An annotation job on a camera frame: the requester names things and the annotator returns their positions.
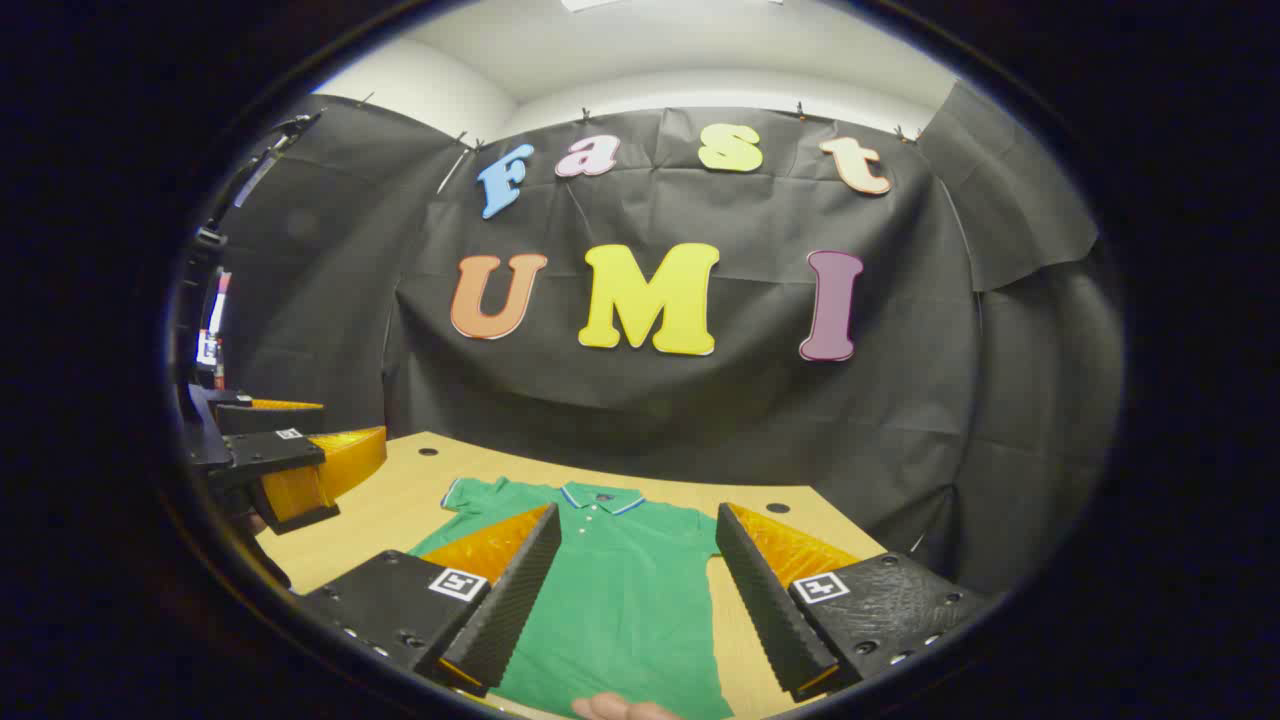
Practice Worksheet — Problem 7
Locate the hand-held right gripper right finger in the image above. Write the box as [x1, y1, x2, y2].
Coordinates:
[716, 502, 989, 703]

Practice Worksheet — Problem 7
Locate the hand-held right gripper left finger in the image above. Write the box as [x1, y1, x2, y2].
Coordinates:
[298, 503, 562, 698]

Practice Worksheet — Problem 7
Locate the green polo T-shirt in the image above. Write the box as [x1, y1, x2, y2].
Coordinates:
[408, 477, 734, 720]

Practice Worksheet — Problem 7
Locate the bright screen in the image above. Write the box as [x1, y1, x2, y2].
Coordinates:
[195, 268, 233, 393]

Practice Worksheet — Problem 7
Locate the black backdrop cloth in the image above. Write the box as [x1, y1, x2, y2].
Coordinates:
[205, 80, 1126, 601]

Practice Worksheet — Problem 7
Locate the row of small backdrop clips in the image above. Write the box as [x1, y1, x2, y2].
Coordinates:
[355, 92, 926, 151]

